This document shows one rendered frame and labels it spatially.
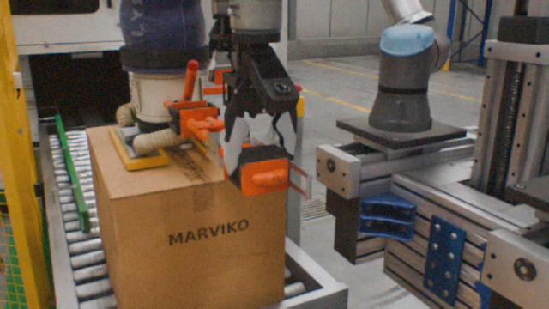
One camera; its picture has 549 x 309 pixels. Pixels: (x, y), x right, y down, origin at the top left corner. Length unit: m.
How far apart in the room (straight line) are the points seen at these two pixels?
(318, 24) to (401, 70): 10.38
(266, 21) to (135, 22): 0.56
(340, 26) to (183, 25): 10.72
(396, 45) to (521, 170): 0.37
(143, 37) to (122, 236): 0.46
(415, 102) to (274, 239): 0.47
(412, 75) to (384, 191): 0.27
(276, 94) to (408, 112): 0.55
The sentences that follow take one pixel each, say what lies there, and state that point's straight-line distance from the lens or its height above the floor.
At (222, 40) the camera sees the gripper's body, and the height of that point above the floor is 1.20.
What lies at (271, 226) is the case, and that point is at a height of 0.81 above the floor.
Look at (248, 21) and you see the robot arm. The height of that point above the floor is 1.30.
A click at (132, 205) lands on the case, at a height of 0.92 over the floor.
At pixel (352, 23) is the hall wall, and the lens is 12.00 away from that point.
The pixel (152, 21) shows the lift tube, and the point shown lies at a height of 1.28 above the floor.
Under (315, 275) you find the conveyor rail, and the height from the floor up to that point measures 0.59.
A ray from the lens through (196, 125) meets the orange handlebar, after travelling 0.92.
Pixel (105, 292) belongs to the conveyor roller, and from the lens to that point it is 1.48.
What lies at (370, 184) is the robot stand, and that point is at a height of 0.93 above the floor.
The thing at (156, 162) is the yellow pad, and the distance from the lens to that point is 1.13.
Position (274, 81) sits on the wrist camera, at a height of 1.23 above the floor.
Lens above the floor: 1.33
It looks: 19 degrees down
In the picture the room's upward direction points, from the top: straight up
